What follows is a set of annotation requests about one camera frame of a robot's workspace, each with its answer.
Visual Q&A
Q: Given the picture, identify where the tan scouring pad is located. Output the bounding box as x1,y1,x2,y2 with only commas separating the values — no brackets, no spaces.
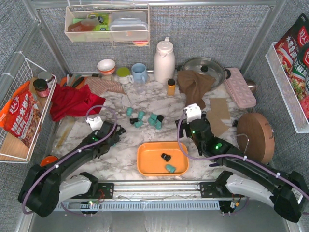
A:
206,111,229,137
210,98,230,120

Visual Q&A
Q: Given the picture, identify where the brown cloth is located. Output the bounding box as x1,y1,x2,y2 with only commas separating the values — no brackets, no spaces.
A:
177,70,216,109

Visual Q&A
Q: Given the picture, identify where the orange plastic tray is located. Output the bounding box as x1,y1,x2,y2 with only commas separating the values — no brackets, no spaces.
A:
137,141,189,176

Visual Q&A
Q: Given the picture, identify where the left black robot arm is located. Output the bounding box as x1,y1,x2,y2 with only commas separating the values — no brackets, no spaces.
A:
18,121,126,218

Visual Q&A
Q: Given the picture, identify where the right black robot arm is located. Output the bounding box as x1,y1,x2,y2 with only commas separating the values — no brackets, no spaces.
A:
175,117,309,223

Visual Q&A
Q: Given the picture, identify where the black small lid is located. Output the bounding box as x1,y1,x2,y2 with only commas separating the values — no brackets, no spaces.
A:
232,120,238,127

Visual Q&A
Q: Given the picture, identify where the orange spice bottle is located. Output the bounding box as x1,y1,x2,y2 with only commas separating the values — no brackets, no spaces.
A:
167,79,175,96

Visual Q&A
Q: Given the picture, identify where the round wooden board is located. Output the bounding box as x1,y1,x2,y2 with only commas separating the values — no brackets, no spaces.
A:
237,113,275,164

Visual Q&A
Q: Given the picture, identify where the red cloth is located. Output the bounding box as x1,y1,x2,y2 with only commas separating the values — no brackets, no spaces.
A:
50,84,106,122

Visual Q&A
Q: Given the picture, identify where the orange cup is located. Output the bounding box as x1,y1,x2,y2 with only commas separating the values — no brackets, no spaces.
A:
40,155,58,167

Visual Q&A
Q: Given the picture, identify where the striped beige cloth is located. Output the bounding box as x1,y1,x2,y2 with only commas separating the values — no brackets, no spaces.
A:
85,77,126,96

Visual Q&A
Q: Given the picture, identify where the steel pot with lid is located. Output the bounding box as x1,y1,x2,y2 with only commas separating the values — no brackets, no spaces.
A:
176,57,231,91

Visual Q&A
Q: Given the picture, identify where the pink egg tray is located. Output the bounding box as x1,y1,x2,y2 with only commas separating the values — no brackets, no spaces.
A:
224,68,256,109

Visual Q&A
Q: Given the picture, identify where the white thermos jug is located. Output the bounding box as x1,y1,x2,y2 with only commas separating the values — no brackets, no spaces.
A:
154,37,175,84

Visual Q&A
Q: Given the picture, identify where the green lid white cup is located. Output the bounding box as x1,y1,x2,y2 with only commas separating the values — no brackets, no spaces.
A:
116,67,134,85

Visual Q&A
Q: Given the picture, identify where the blue mug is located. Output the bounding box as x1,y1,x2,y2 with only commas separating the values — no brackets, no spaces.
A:
131,63,149,83

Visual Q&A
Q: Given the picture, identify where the white orange striped bowl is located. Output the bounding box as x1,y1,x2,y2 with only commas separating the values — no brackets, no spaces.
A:
97,59,115,75

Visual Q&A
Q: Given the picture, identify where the red snack bag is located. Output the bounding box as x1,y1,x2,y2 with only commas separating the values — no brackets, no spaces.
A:
0,81,41,148

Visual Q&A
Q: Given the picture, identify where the silver lid glass jar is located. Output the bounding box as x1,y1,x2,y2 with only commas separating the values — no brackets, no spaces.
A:
38,71,53,83

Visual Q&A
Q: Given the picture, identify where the clear plastic food container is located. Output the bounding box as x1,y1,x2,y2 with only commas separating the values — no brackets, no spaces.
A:
109,11,148,41

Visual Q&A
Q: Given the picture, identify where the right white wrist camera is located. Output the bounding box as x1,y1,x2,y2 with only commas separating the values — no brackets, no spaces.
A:
184,103,202,124

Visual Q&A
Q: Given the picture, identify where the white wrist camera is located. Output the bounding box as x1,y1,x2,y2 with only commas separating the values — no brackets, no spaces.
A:
86,116,103,131
184,103,202,124

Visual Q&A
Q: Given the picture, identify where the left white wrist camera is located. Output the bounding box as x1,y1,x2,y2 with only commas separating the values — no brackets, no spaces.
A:
86,116,103,131

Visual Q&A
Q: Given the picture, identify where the purple handled knife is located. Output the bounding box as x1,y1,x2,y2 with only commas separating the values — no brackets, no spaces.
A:
209,163,219,167

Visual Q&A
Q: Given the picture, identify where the white wire wall basket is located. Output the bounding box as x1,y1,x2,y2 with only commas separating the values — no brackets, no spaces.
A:
0,51,57,163

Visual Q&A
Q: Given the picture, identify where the cream wall shelf basket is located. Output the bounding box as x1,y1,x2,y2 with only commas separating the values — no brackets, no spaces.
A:
64,3,150,46

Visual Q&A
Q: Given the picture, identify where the right white wall basket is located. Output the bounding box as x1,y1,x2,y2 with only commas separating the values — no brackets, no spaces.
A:
265,42,309,133

